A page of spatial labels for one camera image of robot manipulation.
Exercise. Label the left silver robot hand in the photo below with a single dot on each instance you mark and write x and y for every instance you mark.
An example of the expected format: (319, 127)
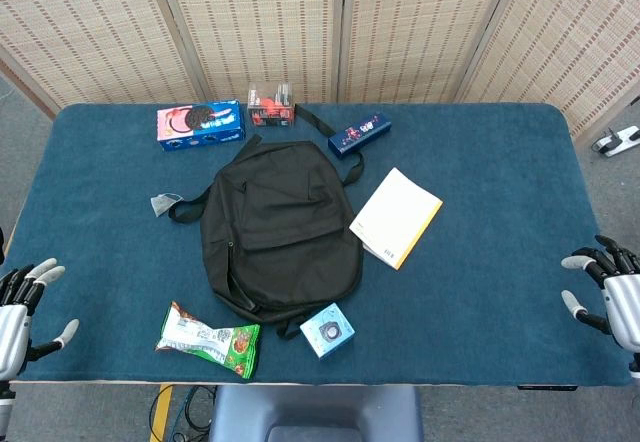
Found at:
(12, 322)

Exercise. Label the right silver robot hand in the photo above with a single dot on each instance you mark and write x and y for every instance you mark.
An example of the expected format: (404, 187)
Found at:
(622, 302)

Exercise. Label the white book yellow spine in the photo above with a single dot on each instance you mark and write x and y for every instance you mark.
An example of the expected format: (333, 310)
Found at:
(395, 212)

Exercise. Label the black backpack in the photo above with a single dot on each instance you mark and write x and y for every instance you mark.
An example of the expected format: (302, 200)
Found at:
(280, 232)

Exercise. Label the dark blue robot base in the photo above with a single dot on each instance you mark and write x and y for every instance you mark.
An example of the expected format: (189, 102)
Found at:
(315, 412)

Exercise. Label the blue table cloth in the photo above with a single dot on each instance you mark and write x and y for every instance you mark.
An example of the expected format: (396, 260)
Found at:
(500, 212)

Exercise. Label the white power strip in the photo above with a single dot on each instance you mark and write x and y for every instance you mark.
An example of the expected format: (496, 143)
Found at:
(617, 141)

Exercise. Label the yellow floor tape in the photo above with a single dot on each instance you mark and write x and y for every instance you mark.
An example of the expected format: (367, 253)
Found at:
(161, 412)

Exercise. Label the grey fabric tag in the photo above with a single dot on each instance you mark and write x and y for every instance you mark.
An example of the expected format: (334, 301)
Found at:
(161, 204)

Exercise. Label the green snack bag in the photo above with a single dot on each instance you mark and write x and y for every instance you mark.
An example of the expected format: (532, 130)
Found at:
(210, 342)

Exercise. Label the blue cookie box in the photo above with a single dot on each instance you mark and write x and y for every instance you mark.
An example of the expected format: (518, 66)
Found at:
(200, 124)

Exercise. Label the light blue cube box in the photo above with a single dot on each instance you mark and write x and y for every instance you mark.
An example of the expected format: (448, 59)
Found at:
(327, 332)

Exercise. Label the long dark blue box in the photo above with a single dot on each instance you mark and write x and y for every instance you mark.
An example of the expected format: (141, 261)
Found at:
(357, 134)

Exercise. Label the clear box with red items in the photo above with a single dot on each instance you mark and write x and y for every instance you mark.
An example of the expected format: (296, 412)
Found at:
(270, 107)

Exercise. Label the bamboo folding screen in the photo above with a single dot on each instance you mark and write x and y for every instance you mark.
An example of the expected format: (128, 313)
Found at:
(265, 22)

